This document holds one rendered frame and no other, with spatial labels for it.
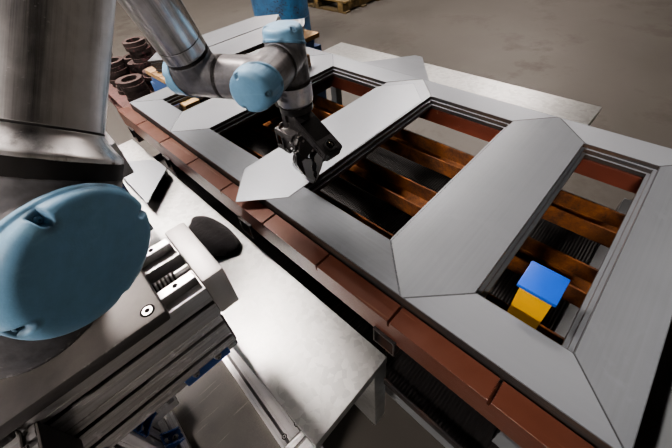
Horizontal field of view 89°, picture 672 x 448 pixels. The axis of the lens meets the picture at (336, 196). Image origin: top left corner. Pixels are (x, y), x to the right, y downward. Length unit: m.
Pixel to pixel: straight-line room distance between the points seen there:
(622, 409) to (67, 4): 0.73
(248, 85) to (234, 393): 1.00
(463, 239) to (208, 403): 0.96
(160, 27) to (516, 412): 0.74
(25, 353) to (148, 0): 0.44
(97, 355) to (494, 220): 0.68
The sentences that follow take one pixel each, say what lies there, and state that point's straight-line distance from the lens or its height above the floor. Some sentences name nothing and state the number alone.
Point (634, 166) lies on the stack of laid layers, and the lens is 1.08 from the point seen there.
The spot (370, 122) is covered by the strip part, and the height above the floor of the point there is 0.85.
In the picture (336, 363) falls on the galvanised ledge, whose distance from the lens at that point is 0.76.
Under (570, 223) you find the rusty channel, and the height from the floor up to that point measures 0.70.
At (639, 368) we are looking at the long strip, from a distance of 0.69.
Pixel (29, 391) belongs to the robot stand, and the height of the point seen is 1.04.
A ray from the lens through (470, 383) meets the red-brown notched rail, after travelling 0.61.
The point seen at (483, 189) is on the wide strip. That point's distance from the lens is 0.84.
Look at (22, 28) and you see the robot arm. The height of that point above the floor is 1.34.
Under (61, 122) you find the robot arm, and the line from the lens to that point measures 0.31.
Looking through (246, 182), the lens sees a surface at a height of 0.85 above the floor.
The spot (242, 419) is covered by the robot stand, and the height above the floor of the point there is 0.21.
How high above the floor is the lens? 1.39
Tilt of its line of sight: 43 degrees down
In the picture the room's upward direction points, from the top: 7 degrees counter-clockwise
